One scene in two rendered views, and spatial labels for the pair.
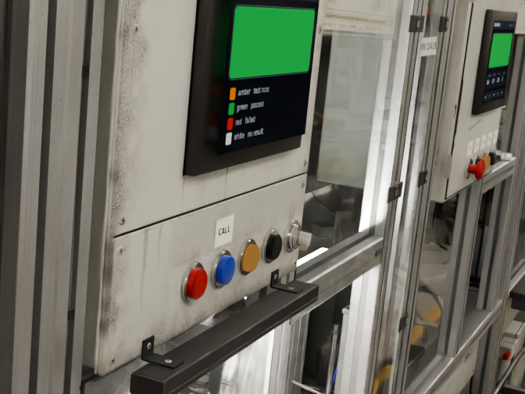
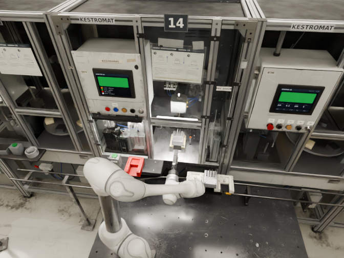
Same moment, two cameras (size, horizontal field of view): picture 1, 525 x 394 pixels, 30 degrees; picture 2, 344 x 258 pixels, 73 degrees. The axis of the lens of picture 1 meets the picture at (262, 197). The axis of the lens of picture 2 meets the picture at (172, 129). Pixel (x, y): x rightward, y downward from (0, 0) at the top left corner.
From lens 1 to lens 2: 1.78 m
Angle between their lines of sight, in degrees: 70
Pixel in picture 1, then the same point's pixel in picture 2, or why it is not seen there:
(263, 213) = (128, 105)
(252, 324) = (116, 119)
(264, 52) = (109, 83)
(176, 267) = (102, 105)
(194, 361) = (99, 117)
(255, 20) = (104, 79)
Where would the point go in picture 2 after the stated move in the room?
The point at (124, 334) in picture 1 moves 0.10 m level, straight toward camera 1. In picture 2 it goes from (92, 109) to (78, 113)
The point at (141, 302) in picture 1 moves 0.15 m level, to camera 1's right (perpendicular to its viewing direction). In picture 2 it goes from (95, 107) to (96, 120)
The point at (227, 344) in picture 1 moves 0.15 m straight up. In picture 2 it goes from (108, 118) to (104, 101)
